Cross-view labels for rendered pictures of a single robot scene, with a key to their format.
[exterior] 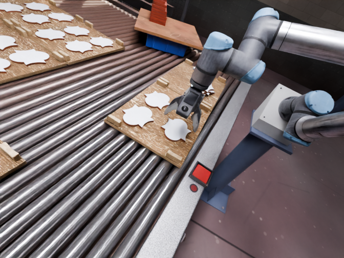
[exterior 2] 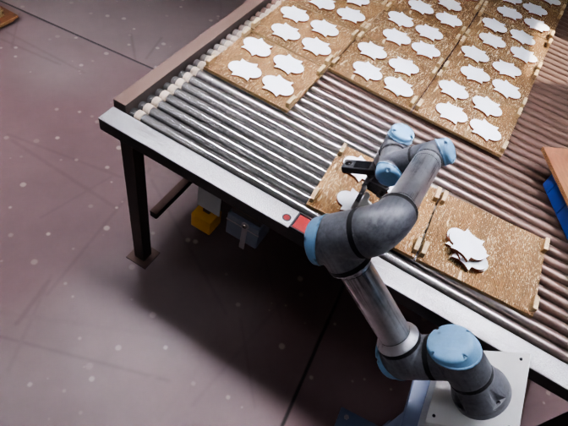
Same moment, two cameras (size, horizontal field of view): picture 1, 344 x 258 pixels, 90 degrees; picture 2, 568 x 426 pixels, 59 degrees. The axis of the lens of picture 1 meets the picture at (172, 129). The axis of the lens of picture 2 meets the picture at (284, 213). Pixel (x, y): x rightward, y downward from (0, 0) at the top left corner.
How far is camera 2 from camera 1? 1.53 m
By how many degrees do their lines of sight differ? 59
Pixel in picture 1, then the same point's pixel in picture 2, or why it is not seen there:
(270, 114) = not seen: hidden behind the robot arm
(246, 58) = (388, 154)
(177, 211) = (262, 200)
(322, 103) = (445, 341)
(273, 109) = not seen: hidden behind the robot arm
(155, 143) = (329, 183)
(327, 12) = not seen: outside the picture
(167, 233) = (245, 191)
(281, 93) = (509, 364)
